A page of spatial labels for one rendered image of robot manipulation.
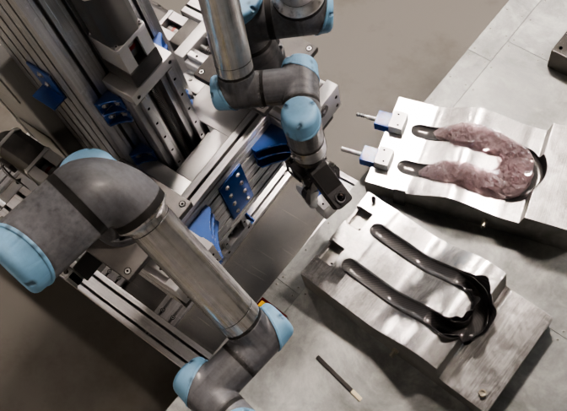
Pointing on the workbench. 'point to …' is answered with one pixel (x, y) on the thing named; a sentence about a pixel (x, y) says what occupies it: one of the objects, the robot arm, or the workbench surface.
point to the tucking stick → (338, 377)
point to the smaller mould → (559, 56)
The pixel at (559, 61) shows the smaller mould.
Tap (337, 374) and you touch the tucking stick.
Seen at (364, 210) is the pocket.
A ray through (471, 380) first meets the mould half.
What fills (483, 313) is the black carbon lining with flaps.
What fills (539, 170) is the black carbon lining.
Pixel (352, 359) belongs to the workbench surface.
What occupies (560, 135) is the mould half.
